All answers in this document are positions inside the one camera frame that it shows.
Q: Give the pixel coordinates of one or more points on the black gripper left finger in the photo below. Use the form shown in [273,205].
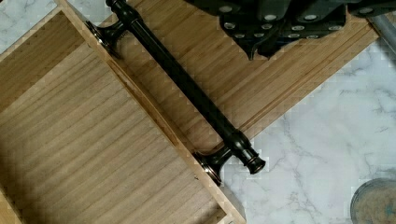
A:
[250,34]

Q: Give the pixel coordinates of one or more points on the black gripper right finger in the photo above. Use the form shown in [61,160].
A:
[305,21]

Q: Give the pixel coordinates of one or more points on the wooden drawer with black handle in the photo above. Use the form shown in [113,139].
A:
[89,139]

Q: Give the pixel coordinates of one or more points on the bamboo cutting board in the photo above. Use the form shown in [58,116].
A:
[252,94]

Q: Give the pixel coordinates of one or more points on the metal rod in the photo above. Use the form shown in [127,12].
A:
[385,29]

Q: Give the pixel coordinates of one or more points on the round grey lid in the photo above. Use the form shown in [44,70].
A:
[374,202]

